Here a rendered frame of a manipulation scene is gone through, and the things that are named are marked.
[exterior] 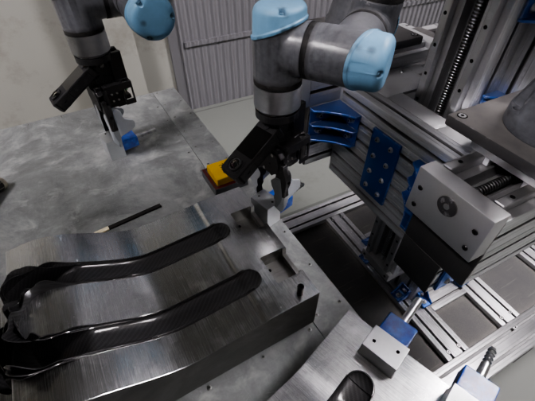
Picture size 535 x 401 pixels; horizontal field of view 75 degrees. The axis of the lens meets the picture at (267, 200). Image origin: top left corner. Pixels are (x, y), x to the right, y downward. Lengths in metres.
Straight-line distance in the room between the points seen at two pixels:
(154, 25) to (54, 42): 1.83
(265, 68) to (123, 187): 0.47
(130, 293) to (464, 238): 0.49
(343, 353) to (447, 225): 0.25
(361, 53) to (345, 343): 0.38
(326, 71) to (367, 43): 0.06
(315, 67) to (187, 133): 0.57
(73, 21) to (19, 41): 1.68
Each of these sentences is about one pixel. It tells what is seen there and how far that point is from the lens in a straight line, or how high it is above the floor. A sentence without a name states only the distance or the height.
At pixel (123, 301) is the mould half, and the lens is 0.54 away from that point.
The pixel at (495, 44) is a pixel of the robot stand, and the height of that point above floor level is 1.09.
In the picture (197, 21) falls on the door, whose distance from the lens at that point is 2.52.
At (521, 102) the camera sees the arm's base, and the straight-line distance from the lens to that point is 0.67.
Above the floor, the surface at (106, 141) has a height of 0.85.
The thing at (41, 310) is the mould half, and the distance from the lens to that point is 0.53.
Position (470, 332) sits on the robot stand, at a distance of 1.41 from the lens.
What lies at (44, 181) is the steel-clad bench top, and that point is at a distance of 0.96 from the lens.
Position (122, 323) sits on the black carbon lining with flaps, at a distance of 0.52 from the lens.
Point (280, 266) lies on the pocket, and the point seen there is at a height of 0.86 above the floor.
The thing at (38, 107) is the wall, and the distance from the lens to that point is 2.62.
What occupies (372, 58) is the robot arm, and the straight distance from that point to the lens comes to 0.48.
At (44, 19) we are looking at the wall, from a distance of 2.44.
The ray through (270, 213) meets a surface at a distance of 0.68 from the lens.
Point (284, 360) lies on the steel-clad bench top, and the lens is 0.57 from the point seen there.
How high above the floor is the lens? 1.34
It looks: 45 degrees down
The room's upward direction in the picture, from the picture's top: straight up
